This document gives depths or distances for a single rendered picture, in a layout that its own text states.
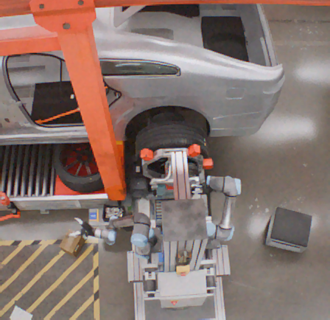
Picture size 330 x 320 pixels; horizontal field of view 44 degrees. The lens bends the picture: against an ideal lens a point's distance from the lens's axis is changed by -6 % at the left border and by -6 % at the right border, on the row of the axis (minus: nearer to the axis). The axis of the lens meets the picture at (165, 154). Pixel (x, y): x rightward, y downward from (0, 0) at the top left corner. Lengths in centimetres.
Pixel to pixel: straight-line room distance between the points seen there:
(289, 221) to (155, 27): 246
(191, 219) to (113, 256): 217
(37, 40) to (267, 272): 328
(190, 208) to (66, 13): 126
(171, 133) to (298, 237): 167
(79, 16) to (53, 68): 257
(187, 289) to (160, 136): 133
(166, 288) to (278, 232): 159
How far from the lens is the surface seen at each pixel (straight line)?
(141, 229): 301
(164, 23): 469
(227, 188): 329
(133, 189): 430
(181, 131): 369
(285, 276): 458
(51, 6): 202
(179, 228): 242
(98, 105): 273
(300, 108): 550
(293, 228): 437
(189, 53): 336
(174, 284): 315
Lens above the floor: 432
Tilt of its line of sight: 62 degrees down
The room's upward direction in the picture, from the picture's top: 1 degrees counter-clockwise
